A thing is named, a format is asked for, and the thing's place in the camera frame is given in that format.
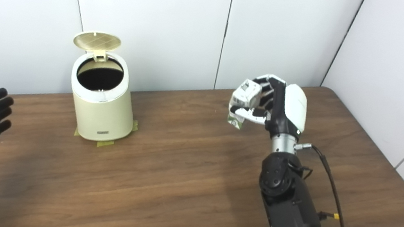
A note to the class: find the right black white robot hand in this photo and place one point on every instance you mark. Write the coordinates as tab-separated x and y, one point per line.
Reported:
287	112

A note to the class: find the white green milk carton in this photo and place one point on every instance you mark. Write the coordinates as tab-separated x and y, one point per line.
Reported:
246	92

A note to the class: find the cream-colored round bin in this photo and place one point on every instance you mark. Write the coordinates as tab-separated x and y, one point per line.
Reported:
102	112

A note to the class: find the cream round bin lid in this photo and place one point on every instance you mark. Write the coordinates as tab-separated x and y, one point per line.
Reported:
97	41

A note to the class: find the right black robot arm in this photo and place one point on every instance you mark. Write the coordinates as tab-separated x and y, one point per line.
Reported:
292	216

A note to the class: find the green masking tape piece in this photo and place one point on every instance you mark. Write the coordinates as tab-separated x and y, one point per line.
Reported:
105	144
77	132
135	126

